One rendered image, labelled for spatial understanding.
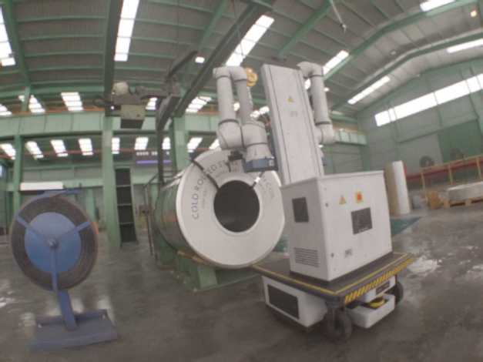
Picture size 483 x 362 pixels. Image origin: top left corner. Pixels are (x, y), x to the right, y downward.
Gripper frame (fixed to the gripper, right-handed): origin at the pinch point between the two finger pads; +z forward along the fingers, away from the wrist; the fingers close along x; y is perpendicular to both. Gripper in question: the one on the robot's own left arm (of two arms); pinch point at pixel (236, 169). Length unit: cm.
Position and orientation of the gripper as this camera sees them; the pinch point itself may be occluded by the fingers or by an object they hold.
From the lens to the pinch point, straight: 218.5
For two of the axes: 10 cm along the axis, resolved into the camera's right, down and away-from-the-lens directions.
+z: 1.3, 9.4, 3.1
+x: -9.5, 2.1, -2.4
